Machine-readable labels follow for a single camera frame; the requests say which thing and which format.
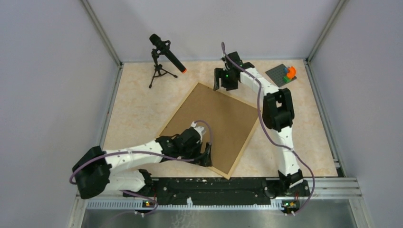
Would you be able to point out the aluminium front rail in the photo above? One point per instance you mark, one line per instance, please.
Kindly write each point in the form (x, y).
(321, 188)

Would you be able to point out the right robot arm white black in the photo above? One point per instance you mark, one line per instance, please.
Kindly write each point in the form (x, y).
(275, 109)

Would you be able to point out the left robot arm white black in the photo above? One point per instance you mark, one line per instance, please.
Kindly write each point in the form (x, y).
(102, 172)

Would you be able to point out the black microphone orange tip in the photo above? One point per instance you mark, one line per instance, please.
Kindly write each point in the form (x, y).
(163, 48)

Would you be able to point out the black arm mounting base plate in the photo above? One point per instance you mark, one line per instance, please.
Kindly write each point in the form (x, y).
(220, 191)

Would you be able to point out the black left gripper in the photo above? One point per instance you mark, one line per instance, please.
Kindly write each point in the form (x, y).
(206, 160)

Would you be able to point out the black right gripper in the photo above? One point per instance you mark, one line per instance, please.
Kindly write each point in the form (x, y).
(220, 73)

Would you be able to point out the grey building brick baseplate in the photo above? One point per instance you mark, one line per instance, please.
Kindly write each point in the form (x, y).
(276, 74)

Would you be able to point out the black mini tripod stand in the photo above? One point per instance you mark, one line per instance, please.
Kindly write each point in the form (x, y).
(159, 71)

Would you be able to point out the brown cardboard backing board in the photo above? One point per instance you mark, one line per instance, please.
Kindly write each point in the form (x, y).
(220, 119)

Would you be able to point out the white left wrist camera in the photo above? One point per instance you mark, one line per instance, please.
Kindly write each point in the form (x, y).
(199, 129)

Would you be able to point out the colourful toy brick stack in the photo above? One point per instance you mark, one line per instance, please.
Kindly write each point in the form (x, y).
(290, 74)

